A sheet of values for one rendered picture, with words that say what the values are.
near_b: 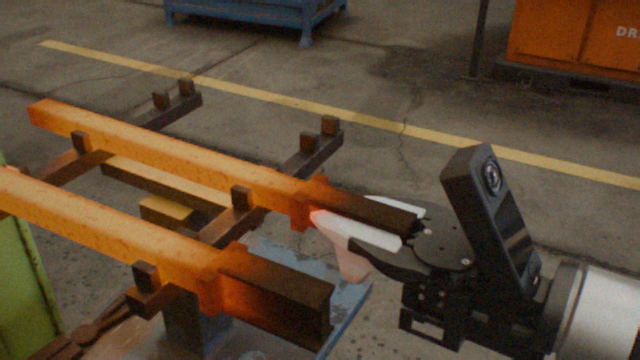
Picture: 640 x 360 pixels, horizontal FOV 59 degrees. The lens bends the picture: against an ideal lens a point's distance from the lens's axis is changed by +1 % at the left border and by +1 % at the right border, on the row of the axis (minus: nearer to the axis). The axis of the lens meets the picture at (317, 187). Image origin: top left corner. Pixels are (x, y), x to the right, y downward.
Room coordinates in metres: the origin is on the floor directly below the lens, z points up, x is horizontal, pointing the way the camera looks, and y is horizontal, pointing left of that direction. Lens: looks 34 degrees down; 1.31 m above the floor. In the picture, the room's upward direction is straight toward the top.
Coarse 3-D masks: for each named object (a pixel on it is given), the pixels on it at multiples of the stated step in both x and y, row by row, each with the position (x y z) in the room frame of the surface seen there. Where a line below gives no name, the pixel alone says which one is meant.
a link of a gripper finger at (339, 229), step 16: (320, 224) 0.38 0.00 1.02; (336, 224) 0.37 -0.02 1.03; (352, 224) 0.37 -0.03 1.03; (336, 240) 0.36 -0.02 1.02; (368, 240) 0.35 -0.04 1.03; (384, 240) 0.35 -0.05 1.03; (400, 240) 0.35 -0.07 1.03; (352, 256) 0.36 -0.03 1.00; (352, 272) 0.36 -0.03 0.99; (368, 272) 0.35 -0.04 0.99
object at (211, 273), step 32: (0, 192) 0.41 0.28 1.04; (32, 192) 0.41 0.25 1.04; (64, 192) 0.41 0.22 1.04; (64, 224) 0.37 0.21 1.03; (96, 224) 0.36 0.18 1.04; (128, 224) 0.36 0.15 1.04; (128, 256) 0.34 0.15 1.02; (160, 256) 0.32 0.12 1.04; (192, 256) 0.32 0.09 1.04; (224, 256) 0.32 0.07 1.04; (256, 256) 0.31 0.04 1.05; (192, 288) 0.31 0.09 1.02; (224, 288) 0.30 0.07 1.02; (256, 288) 0.29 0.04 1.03; (288, 288) 0.28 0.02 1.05; (320, 288) 0.28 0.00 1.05; (256, 320) 0.28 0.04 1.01; (288, 320) 0.28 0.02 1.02; (320, 320) 0.26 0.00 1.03
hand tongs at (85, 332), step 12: (324, 168) 0.87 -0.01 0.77; (120, 300) 0.54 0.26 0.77; (108, 312) 0.52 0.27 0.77; (120, 312) 0.52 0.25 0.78; (84, 324) 0.49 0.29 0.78; (96, 324) 0.50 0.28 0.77; (108, 324) 0.50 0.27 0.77; (60, 336) 0.48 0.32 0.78; (72, 336) 0.48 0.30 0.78; (84, 336) 0.48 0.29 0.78; (96, 336) 0.48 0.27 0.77; (48, 348) 0.46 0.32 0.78; (60, 348) 0.46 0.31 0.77; (72, 348) 0.46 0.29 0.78
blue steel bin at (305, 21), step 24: (168, 0) 4.15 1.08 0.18; (192, 0) 4.09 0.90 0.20; (216, 0) 4.02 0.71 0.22; (240, 0) 3.94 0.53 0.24; (264, 0) 3.86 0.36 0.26; (288, 0) 3.79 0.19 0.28; (312, 0) 3.84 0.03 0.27; (336, 0) 4.23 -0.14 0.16; (168, 24) 4.15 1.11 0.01; (288, 24) 3.78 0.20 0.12; (312, 24) 3.79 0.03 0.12
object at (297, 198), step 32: (64, 128) 0.55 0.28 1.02; (96, 128) 0.53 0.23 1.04; (128, 128) 0.53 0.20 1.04; (160, 160) 0.48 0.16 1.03; (192, 160) 0.46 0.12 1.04; (224, 160) 0.46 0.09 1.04; (224, 192) 0.44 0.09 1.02; (256, 192) 0.42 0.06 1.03; (288, 192) 0.41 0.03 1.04; (320, 192) 0.40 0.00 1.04; (384, 224) 0.36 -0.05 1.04
